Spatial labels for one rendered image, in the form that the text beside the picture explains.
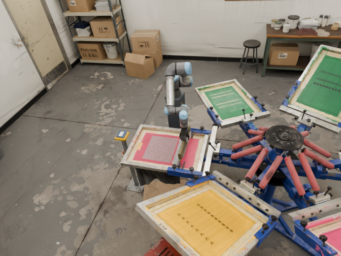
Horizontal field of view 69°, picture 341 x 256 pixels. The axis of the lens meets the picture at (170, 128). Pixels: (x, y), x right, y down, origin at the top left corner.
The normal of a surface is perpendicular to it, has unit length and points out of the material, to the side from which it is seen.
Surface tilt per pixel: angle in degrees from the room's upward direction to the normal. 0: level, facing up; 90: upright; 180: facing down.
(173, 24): 90
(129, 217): 0
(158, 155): 0
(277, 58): 90
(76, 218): 0
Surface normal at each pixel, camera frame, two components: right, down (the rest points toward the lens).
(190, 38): -0.26, 0.66
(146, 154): -0.09, -0.74
